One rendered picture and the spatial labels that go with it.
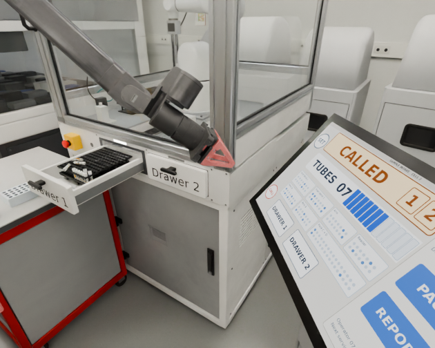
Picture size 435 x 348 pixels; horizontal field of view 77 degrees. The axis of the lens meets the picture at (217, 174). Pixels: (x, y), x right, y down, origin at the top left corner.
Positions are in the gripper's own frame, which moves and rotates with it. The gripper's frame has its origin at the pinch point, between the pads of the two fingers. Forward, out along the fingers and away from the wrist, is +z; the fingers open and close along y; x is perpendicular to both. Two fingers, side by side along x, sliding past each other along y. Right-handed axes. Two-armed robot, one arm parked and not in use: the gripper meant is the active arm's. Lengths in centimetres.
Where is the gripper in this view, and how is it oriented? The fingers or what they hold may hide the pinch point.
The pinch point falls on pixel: (229, 160)
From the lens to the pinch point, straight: 63.8
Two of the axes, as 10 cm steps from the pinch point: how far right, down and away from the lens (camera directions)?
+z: 7.8, 4.9, 4.0
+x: -6.1, 7.4, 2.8
